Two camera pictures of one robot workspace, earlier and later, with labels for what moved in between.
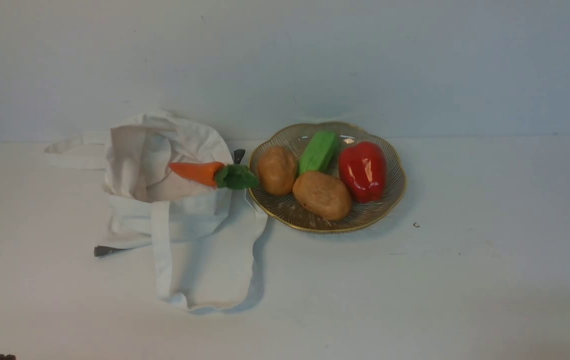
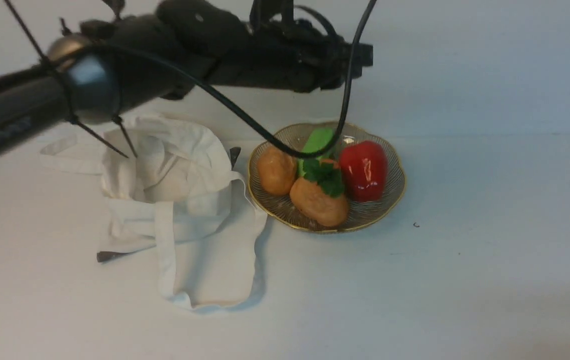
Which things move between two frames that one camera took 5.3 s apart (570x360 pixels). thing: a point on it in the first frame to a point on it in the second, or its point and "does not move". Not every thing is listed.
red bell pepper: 363,166 does not move
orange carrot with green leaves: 217,174 to 326,174
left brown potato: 277,167 does not move
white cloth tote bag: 208,239 does not move
